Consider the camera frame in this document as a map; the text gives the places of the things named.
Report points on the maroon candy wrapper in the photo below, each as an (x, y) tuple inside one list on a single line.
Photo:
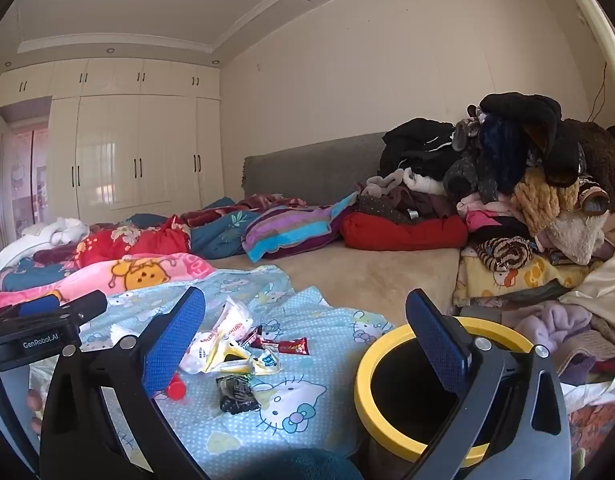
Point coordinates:
[(252, 337)]

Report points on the beige bed sheet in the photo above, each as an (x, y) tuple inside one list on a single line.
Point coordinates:
[(362, 280)]

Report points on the magenta garment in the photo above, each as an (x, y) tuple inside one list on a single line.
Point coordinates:
[(487, 221)]

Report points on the red rectangular packet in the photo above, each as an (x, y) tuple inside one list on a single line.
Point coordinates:
[(176, 390)]

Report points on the cream wardrobe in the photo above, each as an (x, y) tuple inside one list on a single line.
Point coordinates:
[(137, 135)]

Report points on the purple striped pillow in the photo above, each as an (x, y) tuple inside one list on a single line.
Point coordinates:
[(292, 227)]

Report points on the pink bear-print blanket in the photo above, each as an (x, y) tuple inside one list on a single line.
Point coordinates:
[(152, 272)]

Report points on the light blue cat-print blanket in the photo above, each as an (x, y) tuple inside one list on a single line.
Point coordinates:
[(312, 320)]

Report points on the person's left hand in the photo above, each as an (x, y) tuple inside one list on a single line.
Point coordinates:
[(35, 410)]

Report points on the black fleece garment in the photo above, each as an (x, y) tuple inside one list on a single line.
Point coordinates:
[(527, 107)]

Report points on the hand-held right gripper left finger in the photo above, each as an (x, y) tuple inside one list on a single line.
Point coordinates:
[(175, 340)]

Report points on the red bolster pillow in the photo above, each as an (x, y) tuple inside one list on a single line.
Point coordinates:
[(402, 232)]

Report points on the navy fuzzy garment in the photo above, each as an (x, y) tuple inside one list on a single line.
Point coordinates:
[(505, 155)]

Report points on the maroon floral blanket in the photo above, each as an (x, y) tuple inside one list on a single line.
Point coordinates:
[(267, 202)]

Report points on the grey headboard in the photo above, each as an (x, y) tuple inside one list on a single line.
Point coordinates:
[(312, 170)]

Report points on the pink floral fabric basket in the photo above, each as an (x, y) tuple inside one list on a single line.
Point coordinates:
[(602, 425)]

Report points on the brown plush garment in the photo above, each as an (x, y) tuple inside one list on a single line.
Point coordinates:
[(602, 155)]

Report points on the beige knit sweater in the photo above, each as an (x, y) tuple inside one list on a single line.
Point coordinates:
[(587, 345)]

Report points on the blue leaf-print quilt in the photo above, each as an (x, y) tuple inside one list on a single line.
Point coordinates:
[(217, 235)]

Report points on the white cloth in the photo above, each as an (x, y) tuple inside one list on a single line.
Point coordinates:
[(52, 235)]

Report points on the tiger-striped cloth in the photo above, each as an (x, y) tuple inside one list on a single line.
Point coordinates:
[(502, 252)]

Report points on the mustard knit garment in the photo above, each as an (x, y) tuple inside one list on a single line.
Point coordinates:
[(542, 200)]

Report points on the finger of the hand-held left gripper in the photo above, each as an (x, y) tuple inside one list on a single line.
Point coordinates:
[(40, 305), (87, 305)]

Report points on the lavender sweater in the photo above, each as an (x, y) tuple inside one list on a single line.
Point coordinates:
[(557, 325)]

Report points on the yellow cartoon blanket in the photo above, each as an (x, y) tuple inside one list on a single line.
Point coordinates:
[(487, 280)]

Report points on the cream satin cloth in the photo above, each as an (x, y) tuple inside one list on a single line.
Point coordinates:
[(600, 285)]

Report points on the pink cartoon door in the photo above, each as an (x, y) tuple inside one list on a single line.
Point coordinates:
[(27, 180)]

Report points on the blue white small wrapper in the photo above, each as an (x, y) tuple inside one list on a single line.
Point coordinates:
[(267, 361)]

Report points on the black snack packet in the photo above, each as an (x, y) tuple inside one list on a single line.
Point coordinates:
[(237, 394)]

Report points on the red floral quilt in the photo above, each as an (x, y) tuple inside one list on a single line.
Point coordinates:
[(112, 242)]

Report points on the dark dotted cloth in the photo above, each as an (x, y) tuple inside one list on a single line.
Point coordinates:
[(387, 207)]

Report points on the black bin with yellow rim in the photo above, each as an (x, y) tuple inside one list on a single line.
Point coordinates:
[(382, 342)]

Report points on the white fleece garment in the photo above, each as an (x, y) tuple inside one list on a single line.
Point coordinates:
[(572, 235)]

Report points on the black jacket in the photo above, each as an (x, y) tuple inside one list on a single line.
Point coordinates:
[(417, 145)]

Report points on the grey speckled garment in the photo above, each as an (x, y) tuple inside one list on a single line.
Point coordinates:
[(465, 177)]

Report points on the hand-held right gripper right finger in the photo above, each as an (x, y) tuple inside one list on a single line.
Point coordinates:
[(437, 345)]

